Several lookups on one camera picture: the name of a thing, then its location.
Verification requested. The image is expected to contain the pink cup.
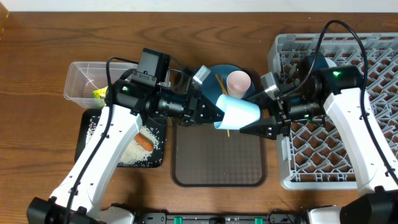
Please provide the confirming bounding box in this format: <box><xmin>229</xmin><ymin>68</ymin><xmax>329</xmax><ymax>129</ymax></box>
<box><xmin>226</xmin><ymin>70</ymin><xmax>251</xmax><ymax>98</ymax></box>

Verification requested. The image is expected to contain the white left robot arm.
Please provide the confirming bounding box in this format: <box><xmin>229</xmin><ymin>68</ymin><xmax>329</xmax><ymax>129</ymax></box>
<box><xmin>27</xmin><ymin>79</ymin><xmax>224</xmax><ymax>223</ymax></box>

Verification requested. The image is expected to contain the dark blue plate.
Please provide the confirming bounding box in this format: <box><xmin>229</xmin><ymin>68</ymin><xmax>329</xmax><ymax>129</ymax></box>
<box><xmin>200</xmin><ymin>65</ymin><xmax>242</xmax><ymax>105</ymax></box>

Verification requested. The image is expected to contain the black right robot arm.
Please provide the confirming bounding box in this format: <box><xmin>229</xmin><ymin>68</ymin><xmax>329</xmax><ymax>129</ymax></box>
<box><xmin>240</xmin><ymin>55</ymin><xmax>397</xmax><ymax>223</ymax></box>

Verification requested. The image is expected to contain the orange carrot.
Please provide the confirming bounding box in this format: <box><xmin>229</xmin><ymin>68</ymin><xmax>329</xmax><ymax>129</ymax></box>
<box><xmin>134</xmin><ymin>133</ymin><xmax>154</xmax><ymax>152</ymax></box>

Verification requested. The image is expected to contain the clear plastic bin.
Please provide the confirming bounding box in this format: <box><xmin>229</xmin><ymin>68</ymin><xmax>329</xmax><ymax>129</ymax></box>
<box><xmin>63</xmin><ymin>60</ymin><xmax>171</xmax><ymax>109</ymax></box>

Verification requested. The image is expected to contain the light blue cup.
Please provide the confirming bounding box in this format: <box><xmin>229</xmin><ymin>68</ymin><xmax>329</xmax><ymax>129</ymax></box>
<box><xmin>214</xmin><ymin>95</ymin><xmax>261</xmax><ymax>130</ymax></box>

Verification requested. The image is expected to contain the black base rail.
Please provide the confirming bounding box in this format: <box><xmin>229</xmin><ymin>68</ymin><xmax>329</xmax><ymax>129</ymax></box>
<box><xmin>99</xmin><ymin>203</ymin><xmax>343</xmax><ymax>224</ymax></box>

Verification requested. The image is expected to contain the brown serving tray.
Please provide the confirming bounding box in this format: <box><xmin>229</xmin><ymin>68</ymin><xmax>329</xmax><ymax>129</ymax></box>
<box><xmin>171</xmin><ymin>124</ymin><xmax>267</xmax><ymax>187</ymax></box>

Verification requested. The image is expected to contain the yellow green snack wrapper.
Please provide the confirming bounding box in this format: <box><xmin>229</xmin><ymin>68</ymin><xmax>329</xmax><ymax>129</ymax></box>
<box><xmin>93</xmin><ymin>86</ymin><xmax>108</xmax><ymax>100</ymax></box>

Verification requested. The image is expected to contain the black plastic tray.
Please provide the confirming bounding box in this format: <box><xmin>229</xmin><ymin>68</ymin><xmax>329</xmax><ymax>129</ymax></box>
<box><xmin>74</xmin><ymin>108</ymin><xmax>166</xmax><ymax>169</ymax></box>

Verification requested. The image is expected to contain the grey dishwasher rack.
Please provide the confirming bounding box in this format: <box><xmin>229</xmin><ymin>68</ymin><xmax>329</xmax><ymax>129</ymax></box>
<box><xmin>267</xmin><ymin>33</ymin><xmax>397</xmax><ymax>190</ymax></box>

